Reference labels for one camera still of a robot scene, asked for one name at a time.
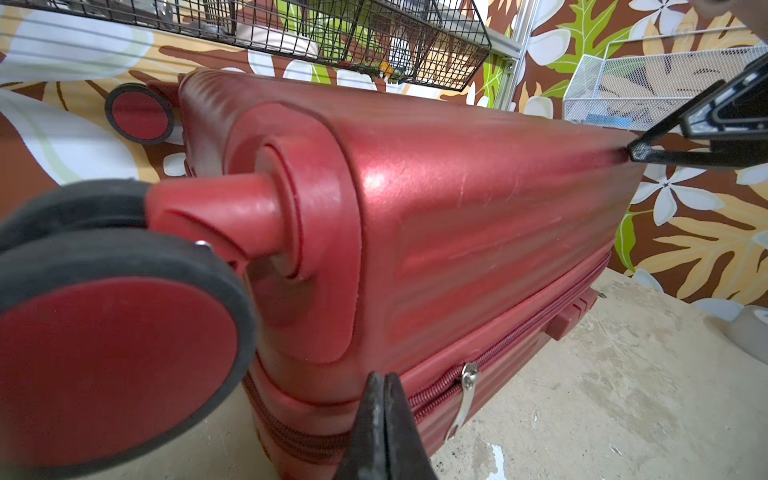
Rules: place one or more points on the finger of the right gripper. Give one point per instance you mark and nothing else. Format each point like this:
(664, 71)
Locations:
(729, 117)

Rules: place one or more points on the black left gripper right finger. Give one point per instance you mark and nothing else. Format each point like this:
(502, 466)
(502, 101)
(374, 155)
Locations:
(406, 457)

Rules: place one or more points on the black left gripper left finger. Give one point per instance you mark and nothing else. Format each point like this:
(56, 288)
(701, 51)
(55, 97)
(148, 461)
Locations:
(365, 456)

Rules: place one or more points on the red hard-shell suitcase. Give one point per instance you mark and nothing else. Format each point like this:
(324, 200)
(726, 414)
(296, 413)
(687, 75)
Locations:
(318, 234)

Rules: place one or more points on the white mesh basket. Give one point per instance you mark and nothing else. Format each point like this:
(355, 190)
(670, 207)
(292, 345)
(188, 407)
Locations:
(636, 92)

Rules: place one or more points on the black wire basket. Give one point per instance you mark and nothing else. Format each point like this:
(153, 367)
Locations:
(431, 43)

